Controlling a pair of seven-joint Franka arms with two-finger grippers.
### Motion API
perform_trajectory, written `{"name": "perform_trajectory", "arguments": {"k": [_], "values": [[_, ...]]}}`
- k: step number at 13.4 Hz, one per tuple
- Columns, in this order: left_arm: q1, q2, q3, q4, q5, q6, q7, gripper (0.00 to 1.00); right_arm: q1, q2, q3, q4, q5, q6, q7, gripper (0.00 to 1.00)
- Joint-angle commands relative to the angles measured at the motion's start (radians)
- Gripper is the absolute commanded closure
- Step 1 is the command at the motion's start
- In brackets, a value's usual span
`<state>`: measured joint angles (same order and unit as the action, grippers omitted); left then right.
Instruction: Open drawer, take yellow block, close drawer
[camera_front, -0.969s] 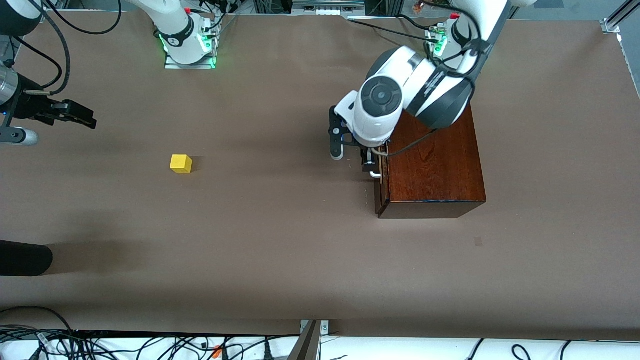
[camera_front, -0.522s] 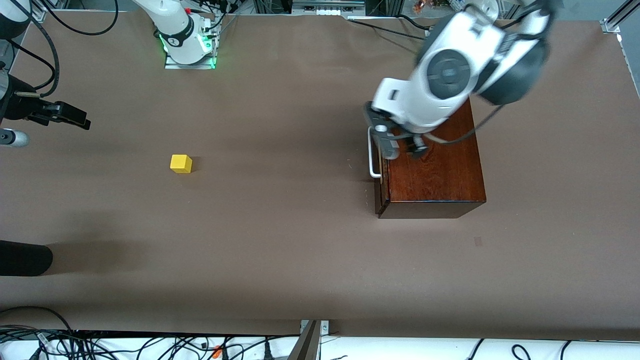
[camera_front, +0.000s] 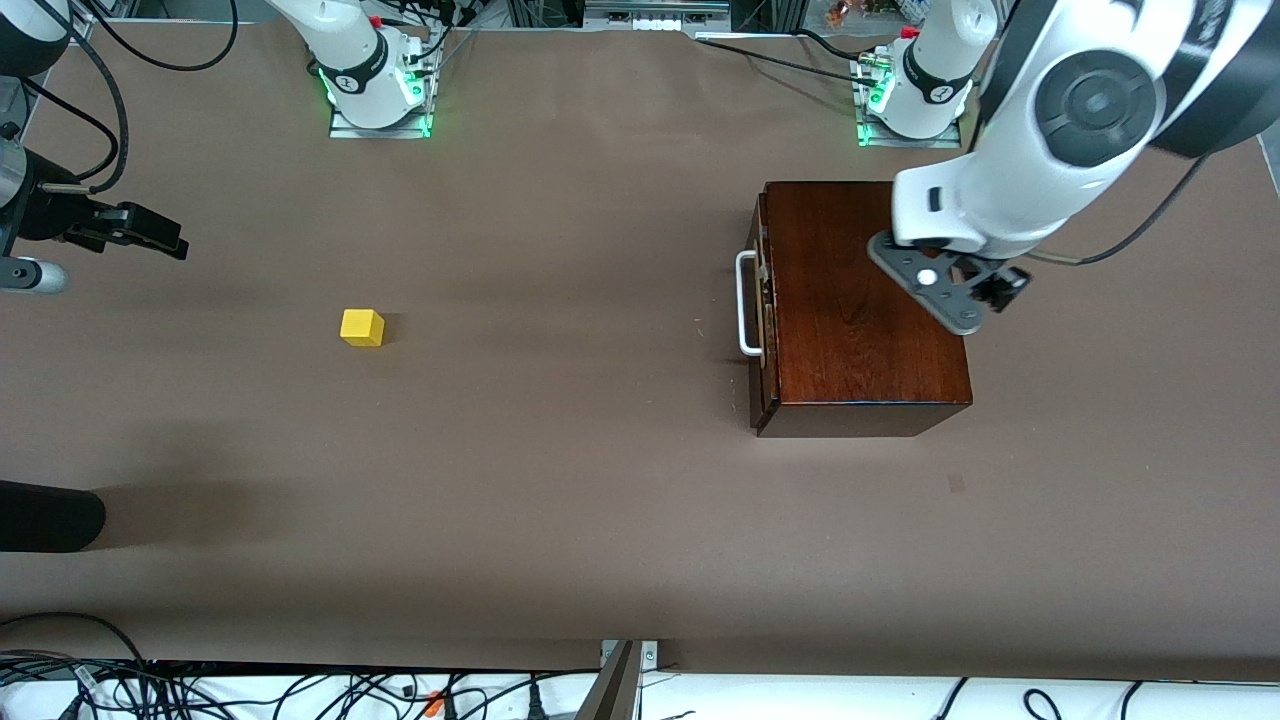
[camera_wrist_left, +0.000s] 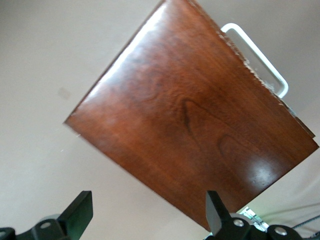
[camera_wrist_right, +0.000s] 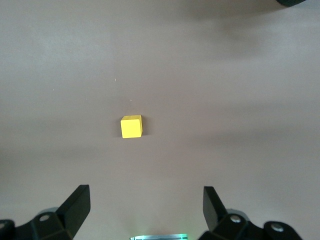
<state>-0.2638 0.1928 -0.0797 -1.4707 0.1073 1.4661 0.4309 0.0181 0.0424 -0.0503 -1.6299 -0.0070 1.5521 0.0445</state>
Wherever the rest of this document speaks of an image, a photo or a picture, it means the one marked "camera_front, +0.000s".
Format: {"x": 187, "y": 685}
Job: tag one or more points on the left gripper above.
{"x": 1003, "y": 282}

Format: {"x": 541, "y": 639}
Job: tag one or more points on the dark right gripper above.
{"x": 50, "y": 211}

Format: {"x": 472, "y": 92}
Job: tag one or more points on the yellow block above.
{"x": 360, "y": 327}

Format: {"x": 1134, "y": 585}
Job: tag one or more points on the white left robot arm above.
{"x": 1100, "y": 100}

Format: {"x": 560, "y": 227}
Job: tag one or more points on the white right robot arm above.
{"x": 350, "y": 50}

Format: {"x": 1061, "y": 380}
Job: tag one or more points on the dark brown wooden cabinet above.
{"x": 830, "y": 350}

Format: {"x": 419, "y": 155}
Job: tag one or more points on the black cylinder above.
{"x": 50, "y": 515}

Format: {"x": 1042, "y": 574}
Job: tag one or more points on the grey power strip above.
{"x": 655, "y": 20}

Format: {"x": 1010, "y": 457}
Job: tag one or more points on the dark diagonal beam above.
{"x": 610, "y": 695}

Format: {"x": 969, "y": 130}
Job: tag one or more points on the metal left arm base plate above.
{"x": 910, "y": 143}

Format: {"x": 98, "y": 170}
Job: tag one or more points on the aluminium frame corner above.
{"x": 82, "y": 30}

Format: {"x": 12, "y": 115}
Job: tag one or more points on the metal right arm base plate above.
{"x": 380, "y": 132}

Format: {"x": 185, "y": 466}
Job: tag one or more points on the silver metal bracket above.
{"x": 650, "y": 655}

